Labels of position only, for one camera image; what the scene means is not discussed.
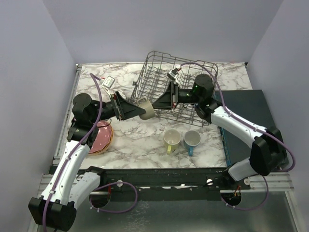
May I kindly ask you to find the yellow cream mug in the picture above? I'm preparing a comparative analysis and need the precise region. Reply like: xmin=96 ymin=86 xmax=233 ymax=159
xmin=163 ymin=129 xmax=181 ymax=154

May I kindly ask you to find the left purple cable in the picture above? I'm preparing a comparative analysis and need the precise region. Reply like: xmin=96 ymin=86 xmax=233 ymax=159
xmin=42 ymin=73 xmax=138 ymax=232

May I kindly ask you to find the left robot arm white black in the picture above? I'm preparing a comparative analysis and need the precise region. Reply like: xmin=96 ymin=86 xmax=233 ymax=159
xmin=28 ymin=92 xmax=146 ymax=232

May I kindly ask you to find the tan plate under pink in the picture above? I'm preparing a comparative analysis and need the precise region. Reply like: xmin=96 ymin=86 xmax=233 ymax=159
xmin=88 ymin=128 xmax=113 ymax=156

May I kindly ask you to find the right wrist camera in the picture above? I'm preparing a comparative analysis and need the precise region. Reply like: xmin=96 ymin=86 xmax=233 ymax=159
xmin=167 ymin=65 xmax=182 ymax=83

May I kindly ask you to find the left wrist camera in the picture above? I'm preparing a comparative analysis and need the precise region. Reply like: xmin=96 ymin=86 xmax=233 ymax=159
xmin=100 ymin=76 xmax=115 ymax=94

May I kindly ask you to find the small grey mug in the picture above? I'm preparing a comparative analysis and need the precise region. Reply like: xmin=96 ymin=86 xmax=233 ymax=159
xmin=137 ymin=97 xmax=155 ymax=120

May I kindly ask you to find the blue mug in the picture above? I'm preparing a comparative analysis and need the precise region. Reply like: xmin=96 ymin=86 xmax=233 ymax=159
xmin=183 ymin=130 xmax=201 ymax=156

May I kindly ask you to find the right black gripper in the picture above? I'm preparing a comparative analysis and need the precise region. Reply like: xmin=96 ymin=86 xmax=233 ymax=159
xmin=151 ymin=82 xmax=201 ymax=111

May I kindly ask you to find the dark blue box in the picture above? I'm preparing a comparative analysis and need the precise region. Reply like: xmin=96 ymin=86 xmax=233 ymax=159
xmin=219 ymin=90 xmax=276 ymax=166

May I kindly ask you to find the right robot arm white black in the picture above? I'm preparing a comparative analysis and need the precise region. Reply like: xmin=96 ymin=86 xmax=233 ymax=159
xmin=152 ymin=74 xmax=287 ymax=189

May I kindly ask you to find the pink dotted plate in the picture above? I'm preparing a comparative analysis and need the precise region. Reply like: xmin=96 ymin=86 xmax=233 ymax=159
xmin=89 ymin=120 xmax=113 ymax=156

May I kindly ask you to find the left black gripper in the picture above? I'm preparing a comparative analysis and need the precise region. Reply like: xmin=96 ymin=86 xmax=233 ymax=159
xmin=90 ymin=90 xmax=145 ymax=124

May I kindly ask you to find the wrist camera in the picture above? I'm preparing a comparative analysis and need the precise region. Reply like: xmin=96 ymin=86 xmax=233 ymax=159
xmin=100 ymin=76 xmax=115 ymax=94
xmin=167 ymin=65 xmax=182 ymax=83

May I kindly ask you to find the purple cable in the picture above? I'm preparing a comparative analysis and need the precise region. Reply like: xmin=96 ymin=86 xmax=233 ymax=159
xmin=177 ymin=62 xmax=297 ymax=211
xmin=42 ymin=73 xmax=138 ymax=232

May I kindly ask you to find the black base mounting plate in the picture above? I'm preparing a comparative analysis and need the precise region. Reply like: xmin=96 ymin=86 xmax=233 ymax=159
xmin=78 ymin=166 xmax=250 ymax=201

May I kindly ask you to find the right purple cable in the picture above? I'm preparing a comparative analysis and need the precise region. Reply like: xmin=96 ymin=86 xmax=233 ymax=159
xmin=177 ymin=62 xmax=297 ymax=211

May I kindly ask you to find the grey wire dish rack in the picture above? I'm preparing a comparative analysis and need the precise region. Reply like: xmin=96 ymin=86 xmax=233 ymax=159
xmin=128 ymin=51 xmax=218 ymax=127

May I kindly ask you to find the aluminium rail frame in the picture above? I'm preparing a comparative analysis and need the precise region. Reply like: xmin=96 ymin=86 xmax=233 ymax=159
xmin=26 ymin=63 xmax=82 ymax=232

